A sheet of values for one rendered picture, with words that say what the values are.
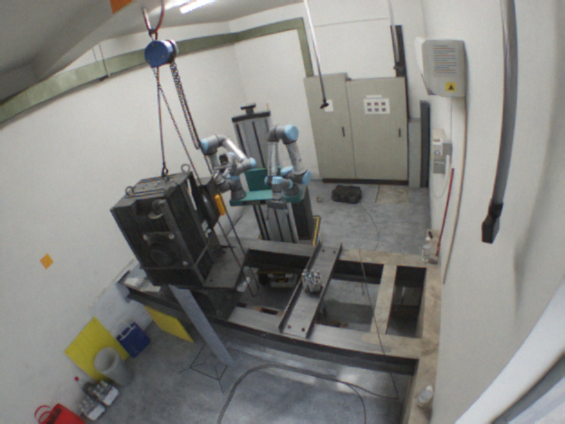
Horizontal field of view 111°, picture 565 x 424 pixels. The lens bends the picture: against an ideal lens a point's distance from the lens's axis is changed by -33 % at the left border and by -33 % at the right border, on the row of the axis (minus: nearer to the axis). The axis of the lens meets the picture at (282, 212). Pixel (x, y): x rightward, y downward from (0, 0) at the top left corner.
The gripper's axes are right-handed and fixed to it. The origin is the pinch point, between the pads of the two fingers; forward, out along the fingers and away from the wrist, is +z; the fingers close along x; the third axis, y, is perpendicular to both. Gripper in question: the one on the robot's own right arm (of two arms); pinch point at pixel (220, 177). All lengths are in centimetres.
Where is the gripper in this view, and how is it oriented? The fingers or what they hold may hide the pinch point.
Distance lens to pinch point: 188.0
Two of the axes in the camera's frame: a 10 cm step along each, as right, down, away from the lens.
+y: 2.3, 8.0, 5.5
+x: -9.7, 1.5, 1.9
